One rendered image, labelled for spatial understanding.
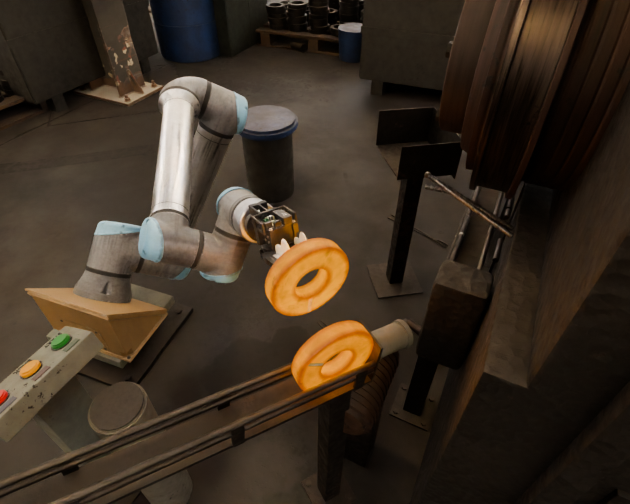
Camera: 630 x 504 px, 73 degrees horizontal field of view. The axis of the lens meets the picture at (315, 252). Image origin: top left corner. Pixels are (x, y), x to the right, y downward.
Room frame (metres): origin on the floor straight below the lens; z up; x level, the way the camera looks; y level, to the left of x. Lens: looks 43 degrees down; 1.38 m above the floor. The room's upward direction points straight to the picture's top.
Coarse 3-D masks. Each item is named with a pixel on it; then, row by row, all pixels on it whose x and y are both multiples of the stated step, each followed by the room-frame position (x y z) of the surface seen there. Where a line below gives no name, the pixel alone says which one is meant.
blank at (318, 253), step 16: (320, 240) 0.55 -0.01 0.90; (288, 256) 0.51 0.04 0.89; (304, 256) 0.51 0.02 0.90; (320, 256) 0.52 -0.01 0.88; (336, 256) 0.54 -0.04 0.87; (272, 272) 0.50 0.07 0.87; (288, 272) 0.49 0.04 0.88; (304, 272) 0.51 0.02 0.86; (320, 272) 0.55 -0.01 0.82; (336, 272) 0.54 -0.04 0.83; (272, 288) 0.48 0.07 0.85; (288, 288) 0.49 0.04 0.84; (304, 288) 0.53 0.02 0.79; (320, 288) 0.53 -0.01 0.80; (336, 288) 0.54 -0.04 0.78; (272, 304) 0.48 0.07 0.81; (288, 304) 0.49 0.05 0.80; (304, 304) 0.51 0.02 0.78; (320, 304) 0.52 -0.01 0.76
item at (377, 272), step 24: (384, 120) 1.45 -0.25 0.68; (408, 120) 1.46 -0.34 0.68; (432, 120) 1.46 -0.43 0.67; (384, 144) 1.45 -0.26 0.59; (408, 144) 1.44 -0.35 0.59; (432, 144) 1.20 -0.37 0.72; (456, 144) 1.21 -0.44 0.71; (408, 168) 1.19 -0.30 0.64; (432, 168) 1.20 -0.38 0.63; (456, 168) 1.22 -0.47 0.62; (408, 192) 1.28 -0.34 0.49; (408, 216) 1.28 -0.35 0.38; (408, 240) 1.28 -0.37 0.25; (384, 264) 1.40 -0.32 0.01; (408, 264) 1.40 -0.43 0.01; (384, 288) 1.25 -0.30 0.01; (408, 288) 1.25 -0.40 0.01
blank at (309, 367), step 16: (320, 336) 0.43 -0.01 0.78; (336, 336) 0.43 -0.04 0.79; (352, 336) 0.44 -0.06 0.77; (368, 336) 0.46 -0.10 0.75; (304, 352) 0.42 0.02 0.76; (320, 352) 0.41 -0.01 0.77; (336, 352) 0.43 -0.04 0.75; (352, 352) 0.44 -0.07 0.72; (368, 352) 0.46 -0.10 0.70; (304, 368) 0.40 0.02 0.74; (320, 368) 0.41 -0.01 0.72; (336, 368) 0.44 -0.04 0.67; (352, 368) 0.44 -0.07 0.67; (304, 384) 0.39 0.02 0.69
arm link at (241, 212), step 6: (252, 198) 0.75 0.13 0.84; (258, 198) 0.76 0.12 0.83; (240, 204) 0.73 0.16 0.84; (246, 204) 0.72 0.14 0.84; (240, 210) 0.71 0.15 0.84; (246, 210) 0.70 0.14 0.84; (258, 210) 0.71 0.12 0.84; (234, 216) 0.71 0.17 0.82; (240, 216) 0.70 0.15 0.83; (246, 216) 0.70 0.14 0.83; (234, 222) 0.71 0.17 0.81; (240, 222) 0.69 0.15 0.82; (240, 228) 0.68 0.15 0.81; (240, 234) 0.69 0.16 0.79; (246, 234) 0.68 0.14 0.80; (246, 240) 0.68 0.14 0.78; (252, 240) 0.68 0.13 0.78
